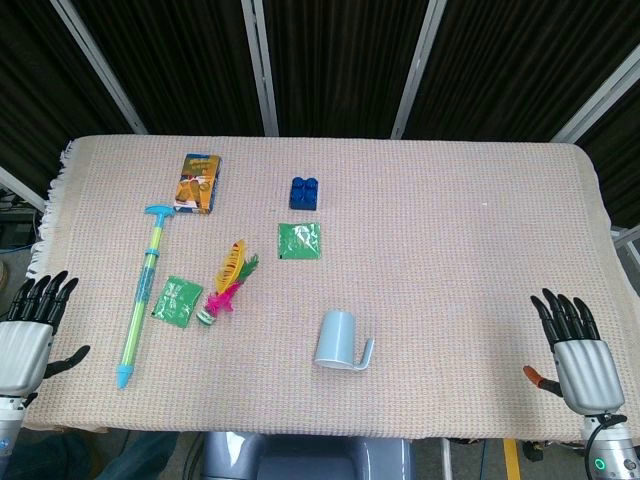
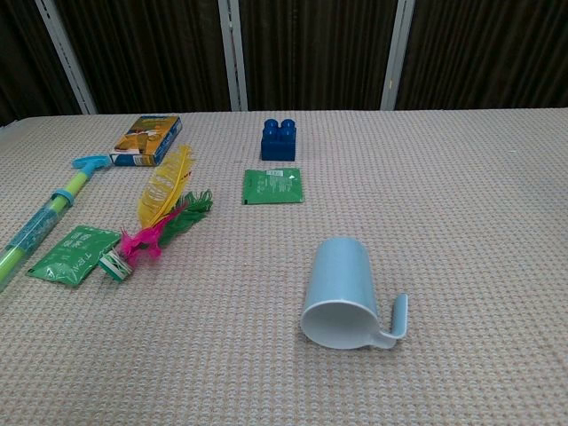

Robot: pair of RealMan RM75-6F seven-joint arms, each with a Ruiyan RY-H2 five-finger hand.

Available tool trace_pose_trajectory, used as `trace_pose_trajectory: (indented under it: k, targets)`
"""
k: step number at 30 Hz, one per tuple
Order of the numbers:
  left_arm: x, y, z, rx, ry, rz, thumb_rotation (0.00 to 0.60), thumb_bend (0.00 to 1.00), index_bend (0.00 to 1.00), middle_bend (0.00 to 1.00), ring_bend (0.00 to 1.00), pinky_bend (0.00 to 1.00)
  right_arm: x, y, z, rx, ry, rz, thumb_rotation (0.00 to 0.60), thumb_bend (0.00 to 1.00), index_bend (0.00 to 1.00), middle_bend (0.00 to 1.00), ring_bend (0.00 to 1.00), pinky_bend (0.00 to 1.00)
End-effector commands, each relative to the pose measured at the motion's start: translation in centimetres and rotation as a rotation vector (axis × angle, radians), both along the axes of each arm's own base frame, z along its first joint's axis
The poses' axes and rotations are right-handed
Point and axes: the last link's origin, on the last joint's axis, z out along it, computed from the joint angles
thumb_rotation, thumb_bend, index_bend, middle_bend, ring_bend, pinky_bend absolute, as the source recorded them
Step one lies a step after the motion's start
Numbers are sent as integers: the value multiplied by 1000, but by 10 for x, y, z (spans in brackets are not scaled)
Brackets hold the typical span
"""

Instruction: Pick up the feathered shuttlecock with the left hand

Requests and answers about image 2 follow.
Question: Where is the colourful feather shuttlecock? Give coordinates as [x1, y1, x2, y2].
[98, 144, 215, 283]

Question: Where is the green tea sachet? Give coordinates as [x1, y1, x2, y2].
[241, 167, 306, 206]
[26, 225, 122, 289]

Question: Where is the blue toy building block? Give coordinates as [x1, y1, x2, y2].
[260, 117, 297, 162]

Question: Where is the light blue plastic mug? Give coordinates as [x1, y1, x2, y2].
[301, 236, 410, 351]

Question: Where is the blue and yellow card box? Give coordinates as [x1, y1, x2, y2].
[108, 114, 183, 168]

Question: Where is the green and blue water pump toy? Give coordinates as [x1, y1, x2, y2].
[0, 154, 114, 294]

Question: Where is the grey metal upright post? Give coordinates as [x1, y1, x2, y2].
[217, 0, 249, 112]
[34, 0, 99, 115]
[380, 0, 416, 111]

